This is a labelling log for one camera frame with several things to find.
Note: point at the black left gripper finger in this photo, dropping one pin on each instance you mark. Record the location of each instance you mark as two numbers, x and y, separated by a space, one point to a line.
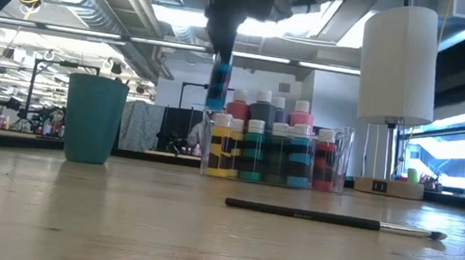
222 38

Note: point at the black aluminium table frame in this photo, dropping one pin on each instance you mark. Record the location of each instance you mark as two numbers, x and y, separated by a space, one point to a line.
459 200

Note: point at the small lemon yellow paint bottle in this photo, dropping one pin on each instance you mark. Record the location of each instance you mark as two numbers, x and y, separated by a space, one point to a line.
218 146

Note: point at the small golden yellow paint bottle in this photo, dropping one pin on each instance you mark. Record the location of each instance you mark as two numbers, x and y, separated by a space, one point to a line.
236 147

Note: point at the small coral red paint bottle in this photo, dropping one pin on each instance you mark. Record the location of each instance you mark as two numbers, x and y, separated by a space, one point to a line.
325 161

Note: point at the tall grey paint bottle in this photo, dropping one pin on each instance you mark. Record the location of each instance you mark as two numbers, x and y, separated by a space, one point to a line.
262 109

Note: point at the small teal green paint bottle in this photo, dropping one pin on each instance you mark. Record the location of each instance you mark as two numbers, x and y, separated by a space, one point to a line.
253 149

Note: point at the black background partition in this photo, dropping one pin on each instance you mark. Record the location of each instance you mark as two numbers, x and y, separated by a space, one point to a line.
176 128

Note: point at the dark green paint bottle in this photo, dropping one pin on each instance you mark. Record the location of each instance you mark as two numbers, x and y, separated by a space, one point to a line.
277 152

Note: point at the thin black paintbrush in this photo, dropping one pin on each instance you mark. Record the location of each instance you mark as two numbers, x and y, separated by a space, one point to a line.
314 217

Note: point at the cerulean blue paint bottle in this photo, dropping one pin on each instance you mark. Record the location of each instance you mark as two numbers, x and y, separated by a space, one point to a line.
219 85

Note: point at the small blue paint bottle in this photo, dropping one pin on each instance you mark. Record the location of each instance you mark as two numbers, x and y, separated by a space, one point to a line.
299 158

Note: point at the teal plastic cup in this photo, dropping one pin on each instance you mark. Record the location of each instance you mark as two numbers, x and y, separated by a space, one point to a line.
94 124

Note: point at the clear plastic tray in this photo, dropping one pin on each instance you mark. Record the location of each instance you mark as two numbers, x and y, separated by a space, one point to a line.
344 159

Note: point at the table lamp white shade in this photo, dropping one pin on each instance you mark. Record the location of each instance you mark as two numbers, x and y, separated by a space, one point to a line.
396 56

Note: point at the tall light pink paint bottle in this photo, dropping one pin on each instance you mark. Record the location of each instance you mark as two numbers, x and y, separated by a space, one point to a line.
301 113

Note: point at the small green container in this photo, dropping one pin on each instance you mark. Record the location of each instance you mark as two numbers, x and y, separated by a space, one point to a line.
413 176

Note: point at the person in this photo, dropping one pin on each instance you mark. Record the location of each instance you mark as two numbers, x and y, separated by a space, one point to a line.
195 135

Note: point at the black background gantry frame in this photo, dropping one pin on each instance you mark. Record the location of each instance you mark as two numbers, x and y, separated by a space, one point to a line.
194 85

